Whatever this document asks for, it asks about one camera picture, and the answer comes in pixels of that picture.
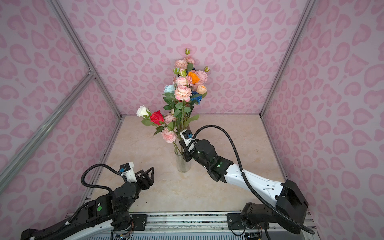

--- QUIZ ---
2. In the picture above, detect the tall clear ribbed glass vase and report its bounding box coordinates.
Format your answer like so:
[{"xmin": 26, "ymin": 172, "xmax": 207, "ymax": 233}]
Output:
[{"xmin": 174, "ymin": 147, "xmax": 191, "ymax": 173}]

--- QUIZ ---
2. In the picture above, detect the large pink rose spray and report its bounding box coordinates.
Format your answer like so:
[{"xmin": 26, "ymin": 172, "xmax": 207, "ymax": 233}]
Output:
[{"xmin": 170, "ymin": 69, "xmax": 207, "ymax": 140}]

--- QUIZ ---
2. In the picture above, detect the light blue flower spray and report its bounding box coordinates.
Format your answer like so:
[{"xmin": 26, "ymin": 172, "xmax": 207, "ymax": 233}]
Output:
[{"xmin": 163, "ymin": 68, "xmax": 180, "ymax": 111}]

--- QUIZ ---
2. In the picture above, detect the white rose spray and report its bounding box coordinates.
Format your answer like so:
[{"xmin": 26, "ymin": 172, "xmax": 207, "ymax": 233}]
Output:
[{"xmin": 136, "ymin": 105, "xmax": 154, "ymax": 126}]

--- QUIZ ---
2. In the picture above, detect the peach rose stem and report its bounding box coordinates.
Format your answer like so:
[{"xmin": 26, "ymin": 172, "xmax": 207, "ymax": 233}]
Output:
[{"xmin": 196, "ymin": 85, "xmax": 207, "ymax": 95}]

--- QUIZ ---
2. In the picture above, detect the orange flower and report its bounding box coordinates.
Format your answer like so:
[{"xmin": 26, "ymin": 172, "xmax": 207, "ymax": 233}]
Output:
[{"xmin": 188, "ymin": 72, "xmax": 200, "ymax": 85}]

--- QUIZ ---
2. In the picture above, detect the pink peony flower spray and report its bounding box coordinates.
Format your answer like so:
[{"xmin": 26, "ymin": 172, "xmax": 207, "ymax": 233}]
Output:
[{"xmin": 196, "ymin": 66, "xmax": 210, "ymax": 85}]

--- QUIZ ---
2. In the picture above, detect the pink rose bud spray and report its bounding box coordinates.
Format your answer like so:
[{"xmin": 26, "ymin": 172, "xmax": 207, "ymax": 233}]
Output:
[{"xmin": 174, "ymin": 48, "xmax": 195, "ymax": 71}]

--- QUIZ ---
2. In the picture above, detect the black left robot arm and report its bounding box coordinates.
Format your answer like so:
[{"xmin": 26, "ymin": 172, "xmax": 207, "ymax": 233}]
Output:
[{"xmin": 21, "ymin": 163, "xmax": 155, "ymax": 240}]

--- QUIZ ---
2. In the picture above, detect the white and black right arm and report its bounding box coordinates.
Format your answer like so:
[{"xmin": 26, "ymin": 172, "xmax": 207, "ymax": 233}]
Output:
[{"xmin": 180, "ymin": 140, "xmax": 315, "ymax": 235}]

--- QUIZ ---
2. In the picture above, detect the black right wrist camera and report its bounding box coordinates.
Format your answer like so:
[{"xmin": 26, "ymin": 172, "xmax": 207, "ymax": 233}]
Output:
[{"xmin": 180, "ymin": 129, "xmax": 194, "ymax": 149}]

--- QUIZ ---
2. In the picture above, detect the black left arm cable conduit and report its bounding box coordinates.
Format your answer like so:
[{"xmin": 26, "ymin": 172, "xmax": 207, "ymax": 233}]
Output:
[{"xmin": 80, "ymin": 163, "xmax": 122, "ymax": 193}]

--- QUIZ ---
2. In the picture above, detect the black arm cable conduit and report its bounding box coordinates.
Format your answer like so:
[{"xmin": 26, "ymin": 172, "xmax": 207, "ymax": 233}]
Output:
[
  {"xmin": 191, "ymin": 124, "xmax": 316, "ymax": 235},
  {"xmin": 80, "ymin": 163, "xmax": 122, "ymax": 193}
]

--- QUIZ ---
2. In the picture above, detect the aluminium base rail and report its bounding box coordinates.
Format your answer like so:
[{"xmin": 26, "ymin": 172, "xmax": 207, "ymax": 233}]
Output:
[{"xmin": 64, "ymin": 210, "xmax": 319, "ymax": 240}]

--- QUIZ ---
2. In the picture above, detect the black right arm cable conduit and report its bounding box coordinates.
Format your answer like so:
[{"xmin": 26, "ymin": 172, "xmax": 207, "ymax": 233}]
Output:
[{"xmin": 191, "ymin": 124, "xmax": 316, "ymax": 235}]

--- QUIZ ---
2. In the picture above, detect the aluminium diagonal frame bar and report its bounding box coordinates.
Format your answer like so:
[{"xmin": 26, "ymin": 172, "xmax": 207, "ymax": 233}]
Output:
[{"xmin": 1, "ymin": 71, "xmax": 94, "ymax": 193}]

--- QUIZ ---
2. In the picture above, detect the aluminium frame corner post left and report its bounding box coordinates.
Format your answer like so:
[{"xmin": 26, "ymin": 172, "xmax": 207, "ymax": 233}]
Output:
[{"xmin": 47, "ymin": 0, "xmax": 123, "ymax": 120}]

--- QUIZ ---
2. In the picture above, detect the aluminium frame post right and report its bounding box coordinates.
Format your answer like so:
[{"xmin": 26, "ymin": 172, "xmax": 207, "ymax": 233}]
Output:
[{"xmin": 260, "ymin": 0, "xmax": 318, "ymax": 119}]

